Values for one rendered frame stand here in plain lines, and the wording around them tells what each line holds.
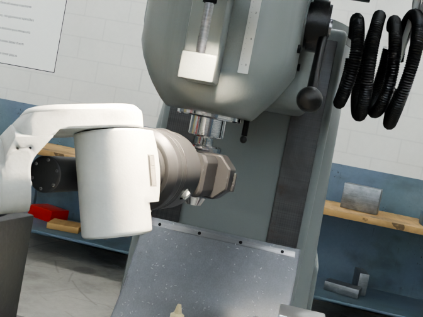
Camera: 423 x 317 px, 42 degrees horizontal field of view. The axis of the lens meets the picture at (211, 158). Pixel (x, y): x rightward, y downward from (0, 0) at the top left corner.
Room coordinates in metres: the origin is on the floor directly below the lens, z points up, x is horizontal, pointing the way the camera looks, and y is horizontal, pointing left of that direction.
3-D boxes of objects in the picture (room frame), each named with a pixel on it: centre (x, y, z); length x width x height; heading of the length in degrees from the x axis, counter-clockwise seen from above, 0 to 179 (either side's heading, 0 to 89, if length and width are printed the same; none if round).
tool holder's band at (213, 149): (0.74, 0.01, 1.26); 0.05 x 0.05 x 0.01
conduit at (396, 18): (0.97, -0.23, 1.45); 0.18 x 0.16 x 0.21; 171
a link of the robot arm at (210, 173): (0.65, 0.04, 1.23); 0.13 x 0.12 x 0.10; 71
